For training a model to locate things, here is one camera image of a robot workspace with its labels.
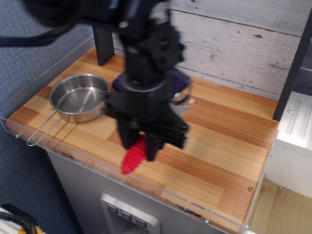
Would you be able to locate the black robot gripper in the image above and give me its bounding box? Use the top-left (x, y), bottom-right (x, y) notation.
top-left (101, 75), bottom-right (190, 162)

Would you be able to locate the red handled metal fork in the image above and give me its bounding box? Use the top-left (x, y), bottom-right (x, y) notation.
top-left (120, 91), bottom-right (195, 176)

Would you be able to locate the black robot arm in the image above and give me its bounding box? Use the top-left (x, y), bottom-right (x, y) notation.
top-left (24, 0), bottom-right (188, 161)

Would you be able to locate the stainless steel pot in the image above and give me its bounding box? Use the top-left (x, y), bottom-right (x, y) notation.
top-left (26, 74), bottom-right (110, 147)

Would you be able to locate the purple folded towel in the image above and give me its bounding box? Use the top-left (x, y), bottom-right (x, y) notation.
top-left (109, 69), bottom-right (191, 102)

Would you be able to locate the grey toy fridge cabinet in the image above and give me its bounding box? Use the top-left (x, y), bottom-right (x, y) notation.
top-left (45, 148), bottom-right (234, 234)

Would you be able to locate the silver dispenser button panel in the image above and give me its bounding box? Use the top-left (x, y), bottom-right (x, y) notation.
top-left (100, 193), bottom-right (161, 234)

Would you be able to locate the clear acrylic edge guard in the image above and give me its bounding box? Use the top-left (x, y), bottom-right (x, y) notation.
top-left (8, 47), bottom-right (278, 234)

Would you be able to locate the yellow black object corner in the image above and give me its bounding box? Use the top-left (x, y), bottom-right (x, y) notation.
top-left (0, 204), bottom-right (44, 234)

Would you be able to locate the white toy sink unit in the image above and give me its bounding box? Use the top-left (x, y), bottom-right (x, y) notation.
top-left (265, 92), bottom-right (312, 197)

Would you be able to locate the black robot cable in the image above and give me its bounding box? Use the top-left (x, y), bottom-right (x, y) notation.
top-left (0, 26), bottom-right (71, 47)

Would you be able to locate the black right vertical post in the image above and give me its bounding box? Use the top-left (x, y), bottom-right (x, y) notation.
top-left (273, 10), bottom-right (312, 121)

